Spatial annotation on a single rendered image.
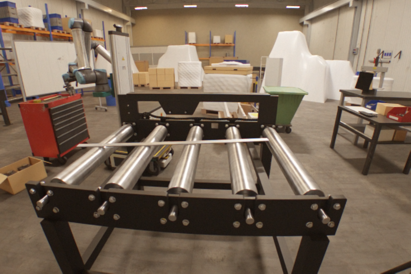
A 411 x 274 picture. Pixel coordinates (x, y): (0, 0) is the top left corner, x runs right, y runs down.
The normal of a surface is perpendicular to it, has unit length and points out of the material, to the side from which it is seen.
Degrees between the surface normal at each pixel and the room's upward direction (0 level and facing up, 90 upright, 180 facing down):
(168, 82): 90
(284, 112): 101
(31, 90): 90
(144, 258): 0
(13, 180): 90
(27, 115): 90
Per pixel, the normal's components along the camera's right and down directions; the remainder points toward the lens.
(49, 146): -0.06, 0.30
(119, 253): 0.00, -0.95
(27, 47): 0.89, 0.14
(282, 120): -0.20, 0.47
